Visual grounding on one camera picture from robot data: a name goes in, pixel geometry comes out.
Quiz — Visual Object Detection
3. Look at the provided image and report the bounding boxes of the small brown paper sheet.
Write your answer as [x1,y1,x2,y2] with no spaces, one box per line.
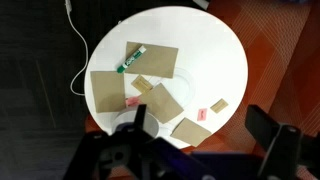
[171,118,211,147]

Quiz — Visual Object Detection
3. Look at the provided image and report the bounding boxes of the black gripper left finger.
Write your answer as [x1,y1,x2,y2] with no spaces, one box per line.
[133,104,147,131]

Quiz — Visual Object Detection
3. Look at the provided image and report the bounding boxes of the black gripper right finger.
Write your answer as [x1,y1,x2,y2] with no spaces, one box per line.
[245,105,301,156]

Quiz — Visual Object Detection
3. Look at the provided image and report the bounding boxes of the orange red sofa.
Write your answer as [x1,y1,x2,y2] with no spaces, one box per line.
[85,0,320,154]

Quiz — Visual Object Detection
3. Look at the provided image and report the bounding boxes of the brown paper bag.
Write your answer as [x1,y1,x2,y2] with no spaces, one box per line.
[139,84,183,124]

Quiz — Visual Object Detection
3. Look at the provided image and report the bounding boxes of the pink sweetener packet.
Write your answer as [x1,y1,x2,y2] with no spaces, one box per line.
[197,108,207,121]
[125,96,141,107]

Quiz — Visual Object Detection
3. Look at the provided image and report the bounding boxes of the grey bowl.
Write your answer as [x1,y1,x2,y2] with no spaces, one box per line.
[111,107,159,137]

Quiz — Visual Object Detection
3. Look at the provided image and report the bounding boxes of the large brown paper sheet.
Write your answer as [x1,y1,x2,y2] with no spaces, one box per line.
[125,44,178,78]

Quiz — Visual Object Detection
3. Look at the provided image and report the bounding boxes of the white cable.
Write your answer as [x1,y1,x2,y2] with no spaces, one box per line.
[64,0,90,97]

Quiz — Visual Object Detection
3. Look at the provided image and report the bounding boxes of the green and white marker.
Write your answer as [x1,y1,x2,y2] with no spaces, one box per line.
[117,46,146,73]

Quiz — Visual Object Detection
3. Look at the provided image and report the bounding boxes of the round white table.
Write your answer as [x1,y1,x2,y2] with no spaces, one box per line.
[87,6,248,148]

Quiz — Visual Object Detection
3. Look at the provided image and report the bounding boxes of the clear plastic lid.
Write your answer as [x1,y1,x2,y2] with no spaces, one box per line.
[146,68,195,108]

